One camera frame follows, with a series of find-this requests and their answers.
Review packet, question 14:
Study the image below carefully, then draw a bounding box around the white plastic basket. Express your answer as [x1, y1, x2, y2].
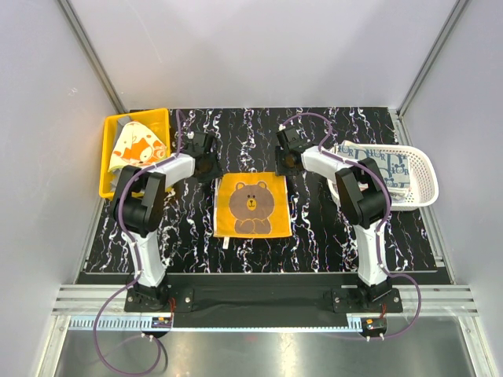
[330, 144, 439, 212]

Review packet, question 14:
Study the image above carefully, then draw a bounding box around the yellow brown bear towel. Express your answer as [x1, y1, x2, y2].
[213, 172, 292, 240]

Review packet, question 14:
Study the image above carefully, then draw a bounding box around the blue white patterned towel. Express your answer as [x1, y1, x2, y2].
[336, 141, 410, 201]

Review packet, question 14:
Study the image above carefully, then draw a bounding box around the black marble pattern mat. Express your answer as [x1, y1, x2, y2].
[84, 108, 439, 274]

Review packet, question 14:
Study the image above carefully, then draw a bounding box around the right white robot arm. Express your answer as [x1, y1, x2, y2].
[275, 127, 392, 312]

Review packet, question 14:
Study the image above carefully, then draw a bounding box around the cream orange fox towel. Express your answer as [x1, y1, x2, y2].
[108, 121, 167, 172]

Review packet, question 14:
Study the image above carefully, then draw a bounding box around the aluminium frame rail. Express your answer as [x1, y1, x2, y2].
[52, 284, 477, 317]

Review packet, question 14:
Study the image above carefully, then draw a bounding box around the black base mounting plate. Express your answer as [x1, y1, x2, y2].
[124, 273, 403, 331]

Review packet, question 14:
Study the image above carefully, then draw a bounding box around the yellow plastic bin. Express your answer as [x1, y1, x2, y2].
[98, 108, 171, 199]

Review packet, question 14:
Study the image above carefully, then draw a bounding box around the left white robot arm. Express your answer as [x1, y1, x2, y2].
[112, 132, 223, 311]

